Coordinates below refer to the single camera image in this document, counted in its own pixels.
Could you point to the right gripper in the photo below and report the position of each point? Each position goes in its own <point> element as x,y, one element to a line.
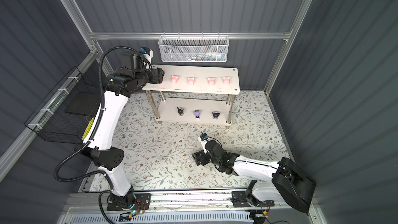
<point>198,154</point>

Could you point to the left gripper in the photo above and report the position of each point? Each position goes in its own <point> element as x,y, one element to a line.
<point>155,75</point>

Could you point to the pink plastic toy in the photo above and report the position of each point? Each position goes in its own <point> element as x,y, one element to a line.
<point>191,81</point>
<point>226,80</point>
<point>211,81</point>
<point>174,79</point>

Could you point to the purple striped toy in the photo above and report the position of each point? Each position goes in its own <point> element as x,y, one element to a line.
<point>215,115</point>

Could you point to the dark purple toy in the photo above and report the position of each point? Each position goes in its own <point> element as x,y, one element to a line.
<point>180,111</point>

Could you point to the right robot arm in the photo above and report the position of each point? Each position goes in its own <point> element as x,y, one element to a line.
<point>271,181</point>

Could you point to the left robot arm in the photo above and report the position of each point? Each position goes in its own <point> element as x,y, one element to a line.
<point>98,144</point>

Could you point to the white two-tier shelf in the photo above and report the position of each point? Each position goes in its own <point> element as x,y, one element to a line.
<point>197,80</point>

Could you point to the black pad in basket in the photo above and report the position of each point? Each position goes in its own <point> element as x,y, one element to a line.
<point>84,104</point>

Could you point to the floral patterned mat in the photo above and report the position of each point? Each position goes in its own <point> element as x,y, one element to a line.
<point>158,156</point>

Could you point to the items in white basket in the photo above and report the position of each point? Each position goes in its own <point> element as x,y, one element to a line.
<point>208,57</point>

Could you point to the yellow label tag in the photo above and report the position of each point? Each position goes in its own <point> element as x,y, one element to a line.
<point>88,128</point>

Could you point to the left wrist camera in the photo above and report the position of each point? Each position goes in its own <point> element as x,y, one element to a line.
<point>148,54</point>

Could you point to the white wire mesh basket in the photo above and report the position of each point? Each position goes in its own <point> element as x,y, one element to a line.
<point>174,50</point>

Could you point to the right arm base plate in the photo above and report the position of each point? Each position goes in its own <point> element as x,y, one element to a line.
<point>240,199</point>

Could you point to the white ribbed cable duct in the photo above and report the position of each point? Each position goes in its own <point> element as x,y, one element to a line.
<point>203,217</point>

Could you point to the black wire mesh basket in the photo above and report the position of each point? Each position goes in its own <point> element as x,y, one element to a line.
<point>50,121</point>

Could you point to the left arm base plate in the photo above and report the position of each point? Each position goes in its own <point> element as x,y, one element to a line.
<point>136,201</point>

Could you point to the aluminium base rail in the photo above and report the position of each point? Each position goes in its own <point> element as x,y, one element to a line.
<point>180,200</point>

